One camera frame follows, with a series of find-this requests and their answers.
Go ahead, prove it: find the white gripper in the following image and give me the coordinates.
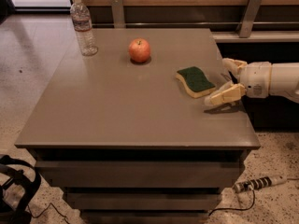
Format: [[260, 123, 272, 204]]
[[204, 58, 272, 106]]

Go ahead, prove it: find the green and yellow sponge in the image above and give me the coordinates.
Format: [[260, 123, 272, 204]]
[[176, 66, 216, 98]]

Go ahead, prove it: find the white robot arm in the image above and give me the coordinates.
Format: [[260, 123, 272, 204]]
[[205, 58, 299, 106]]

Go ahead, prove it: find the red apple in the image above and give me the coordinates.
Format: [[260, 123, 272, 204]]
[[129, 38, 150, 63]]

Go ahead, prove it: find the white power strip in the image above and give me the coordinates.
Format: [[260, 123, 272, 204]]
[[233, 175, 287, 193]]

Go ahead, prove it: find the grey drawer cabinet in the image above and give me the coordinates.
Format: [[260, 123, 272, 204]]
[[16, 29, 259, 224]]

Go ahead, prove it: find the clear plastic water bottle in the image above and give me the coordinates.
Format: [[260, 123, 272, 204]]
[[70, 0, 98, 56]]

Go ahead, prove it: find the right metal bracket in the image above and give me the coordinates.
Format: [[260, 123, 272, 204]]
[[238, 0, 263, 38]]

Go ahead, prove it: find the metal bracket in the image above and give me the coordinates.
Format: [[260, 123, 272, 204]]
[[238, 0, 263, 38], [111, 0, 126, 28]]

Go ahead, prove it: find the black power cable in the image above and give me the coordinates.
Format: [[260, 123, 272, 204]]
[[207, 184, 257, 217]]

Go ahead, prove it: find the left metal bracket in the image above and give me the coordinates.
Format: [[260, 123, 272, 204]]
[[111, 0, 126, 28]]

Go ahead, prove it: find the thin black floor cable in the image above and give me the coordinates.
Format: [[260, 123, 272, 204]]
[[27, 202, 71, 224]]

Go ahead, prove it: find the black bag with straps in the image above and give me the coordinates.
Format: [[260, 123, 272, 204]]
[[0, 154, 41, 224]]

